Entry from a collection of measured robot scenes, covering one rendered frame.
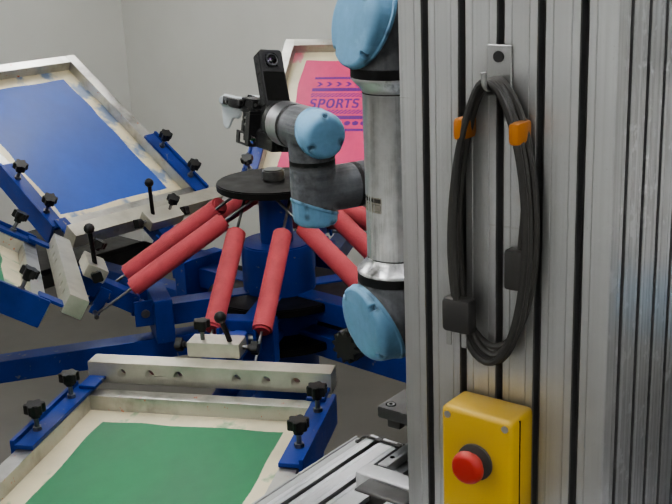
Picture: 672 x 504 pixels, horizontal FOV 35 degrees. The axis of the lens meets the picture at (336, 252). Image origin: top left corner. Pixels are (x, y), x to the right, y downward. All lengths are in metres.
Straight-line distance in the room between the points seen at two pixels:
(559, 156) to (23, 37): 5.34
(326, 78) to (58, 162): 1.06
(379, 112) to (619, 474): 0.57
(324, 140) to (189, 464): 0.80
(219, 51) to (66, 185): 2.66
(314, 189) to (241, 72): 4.21
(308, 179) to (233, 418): 0.80
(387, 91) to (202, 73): 4.73
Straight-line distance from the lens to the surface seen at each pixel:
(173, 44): 6.31
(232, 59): 5.95
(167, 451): 2.26
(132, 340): 2.94
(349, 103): 3.89
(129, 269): 2.94
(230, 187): 2.85
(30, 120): 3.72
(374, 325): 1.50
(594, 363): 1.14
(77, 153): 3.64
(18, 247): 3.12
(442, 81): 1.15
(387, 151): 1.47
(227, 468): 2.17
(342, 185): 1.74
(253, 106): 1.87
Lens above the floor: 1.97
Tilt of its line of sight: 17 degrees down
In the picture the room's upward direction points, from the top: 2 degrees counter-clockwise
